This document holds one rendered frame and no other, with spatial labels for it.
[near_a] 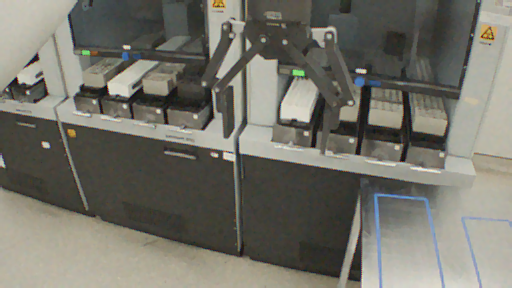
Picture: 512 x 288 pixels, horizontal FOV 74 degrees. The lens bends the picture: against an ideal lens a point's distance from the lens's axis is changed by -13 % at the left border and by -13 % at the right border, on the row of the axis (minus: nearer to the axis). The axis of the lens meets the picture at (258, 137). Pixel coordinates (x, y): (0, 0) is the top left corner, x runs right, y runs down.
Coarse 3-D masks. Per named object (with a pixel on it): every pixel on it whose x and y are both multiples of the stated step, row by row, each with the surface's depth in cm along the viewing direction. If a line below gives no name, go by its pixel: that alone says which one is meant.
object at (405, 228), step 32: (384, 192) 100; (416, 192) 100; (448, 192) 99; (480, 192) 99; (352, 224) 113; (384, 224) 90; (416, 224) 90; (448, 224) 89; (480, 224) 88; (352, 256) 120; (384, 256) 82; (416, 256) 81; (448, 256) 81; (480, 256) 80
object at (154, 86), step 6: (144, 78) 147; (150, 78) 147; (144, 84) 148; (150, 84) 147; (156, 84) 146; (162, 84) 145; (168, 84) 146; (144, 90) 149; (150, 90) 148; (156, 90) 148; (162, 90) 147; (168, 90) 146
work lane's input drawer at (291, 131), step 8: (320, 96) 150; (320, 104) 145; (280, 112) 139; (320, 112) 147; (280, 120) 132; (288, 120) 132; (296, 120) 132; (312, 120) 134; (280, 128) 132; (288, 128) 131; (296, 128) 130; (304, 128) 130; (312, 128) 130; (280, 136) 133; (288, 136) 133; (296, 136) 132; (304, 136) 131; (312, 136) 131; (288, 144) 132; (296, 144) 133; (304, 144) 132
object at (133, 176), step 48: (240, 0) 123; (240, 48) 132; (240, 96) 141; (96, 144) 163; (144, 144) 154; (192, 144) 147; (96, 192) 181; (144, 192) 170; (192, 192) 161; (240, 192) 161; (192, 240) 178; (240, 240) 174
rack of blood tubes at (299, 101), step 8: (304, 80) 149; (296, 88) 143; (304, 88) 143; (312, 88) 143; (288, 96) 138; (296, 96) 137; (304, 96) 138; (312, 96) 137; (288, 104) 133; (296, 104) 133; (304, 104) 132; (312, 104) 144; (288, 112) 132; (296, 112) 131; (304, 112) 130; (304, 120) 132
